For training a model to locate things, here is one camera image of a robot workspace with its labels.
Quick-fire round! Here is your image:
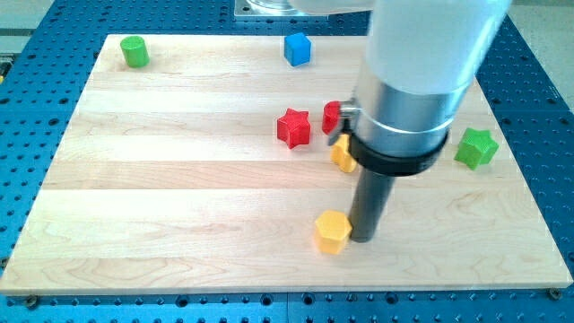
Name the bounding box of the green star block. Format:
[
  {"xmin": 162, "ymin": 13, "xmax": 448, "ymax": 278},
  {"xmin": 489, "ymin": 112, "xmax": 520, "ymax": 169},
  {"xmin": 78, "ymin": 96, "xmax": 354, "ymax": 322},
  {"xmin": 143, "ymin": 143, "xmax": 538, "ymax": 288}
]
[{"xmin": 454, "ymin": 127, "xmax": 499, "ymax": 170}]

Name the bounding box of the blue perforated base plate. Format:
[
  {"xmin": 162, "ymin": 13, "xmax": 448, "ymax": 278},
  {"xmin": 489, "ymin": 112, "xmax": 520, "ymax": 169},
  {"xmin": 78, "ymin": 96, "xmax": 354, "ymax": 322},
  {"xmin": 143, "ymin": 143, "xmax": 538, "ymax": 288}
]
[{"xmin": 1, "ymin": 1, "xmax": 573, "ymax": 322}]

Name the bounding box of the light wooden board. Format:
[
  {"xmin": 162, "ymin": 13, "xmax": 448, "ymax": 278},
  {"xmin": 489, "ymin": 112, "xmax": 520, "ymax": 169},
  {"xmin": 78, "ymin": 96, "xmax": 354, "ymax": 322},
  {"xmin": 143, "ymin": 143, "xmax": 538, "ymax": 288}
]
[{"xmin": 1, "ymin": 35, "xmax": 572, "ymax": 295}]

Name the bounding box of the blue cube block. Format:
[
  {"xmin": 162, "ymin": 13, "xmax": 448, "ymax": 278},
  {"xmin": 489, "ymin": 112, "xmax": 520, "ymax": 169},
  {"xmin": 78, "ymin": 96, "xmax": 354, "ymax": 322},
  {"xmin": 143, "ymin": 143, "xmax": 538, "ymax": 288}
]
[{"xmin": 283, "ymin": 32, "xmax": 311, "ymax": 67}]

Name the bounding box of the yellow star block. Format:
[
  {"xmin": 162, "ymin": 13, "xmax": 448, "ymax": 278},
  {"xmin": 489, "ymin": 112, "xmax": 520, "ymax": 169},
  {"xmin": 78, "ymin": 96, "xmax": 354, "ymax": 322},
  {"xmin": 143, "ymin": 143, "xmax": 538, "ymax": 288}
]
[{"xmin": 330, "ymin": 135, "xmax": 357, "ymax": 173}]

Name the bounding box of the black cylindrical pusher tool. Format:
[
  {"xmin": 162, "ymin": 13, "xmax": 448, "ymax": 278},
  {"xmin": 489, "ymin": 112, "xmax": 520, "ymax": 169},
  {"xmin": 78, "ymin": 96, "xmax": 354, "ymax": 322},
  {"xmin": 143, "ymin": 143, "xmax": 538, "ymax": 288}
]
[{"xmin": 348, "ymin": 133, "xmax": 449, "ymax": 243}]

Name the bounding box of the green cylinder block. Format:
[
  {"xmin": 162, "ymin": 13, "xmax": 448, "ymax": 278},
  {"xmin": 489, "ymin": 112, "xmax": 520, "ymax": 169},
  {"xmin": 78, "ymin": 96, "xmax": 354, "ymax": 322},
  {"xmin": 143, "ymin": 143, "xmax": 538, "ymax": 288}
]
[{"xmin": 120, "ymin": 36, "xmax": 150, "ymax": 68}]

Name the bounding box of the yellow hexagon block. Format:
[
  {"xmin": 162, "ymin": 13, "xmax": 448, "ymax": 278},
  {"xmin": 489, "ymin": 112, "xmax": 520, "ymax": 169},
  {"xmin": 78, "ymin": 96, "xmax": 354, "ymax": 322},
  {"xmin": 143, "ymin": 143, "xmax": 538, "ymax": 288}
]
[{"xmin": 314, "ymin": 210, "xmax": 352, "ymax": 255}]

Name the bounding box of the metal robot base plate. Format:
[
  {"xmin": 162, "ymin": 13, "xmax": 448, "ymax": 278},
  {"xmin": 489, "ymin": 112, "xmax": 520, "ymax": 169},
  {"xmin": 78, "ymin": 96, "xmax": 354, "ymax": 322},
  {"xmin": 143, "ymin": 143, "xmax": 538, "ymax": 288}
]
[{"xmin": 233, "ymin": 0, "xmax": 310, "ymax": 18}]

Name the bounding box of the red star block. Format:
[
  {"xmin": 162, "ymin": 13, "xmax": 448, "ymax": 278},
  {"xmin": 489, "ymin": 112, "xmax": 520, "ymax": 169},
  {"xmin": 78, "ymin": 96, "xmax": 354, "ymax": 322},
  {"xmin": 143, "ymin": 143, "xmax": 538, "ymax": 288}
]
[{"xmin": 276, "ymin": 108, "xmax": 311, "ymax": 149}]

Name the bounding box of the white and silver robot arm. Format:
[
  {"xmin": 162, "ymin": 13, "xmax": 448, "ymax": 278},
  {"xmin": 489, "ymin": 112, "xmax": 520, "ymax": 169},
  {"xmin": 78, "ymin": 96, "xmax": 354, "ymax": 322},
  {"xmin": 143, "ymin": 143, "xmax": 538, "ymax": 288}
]
[{"xmin": 290, "ymin": 0, "xmax": 511, "ymax": 157}]

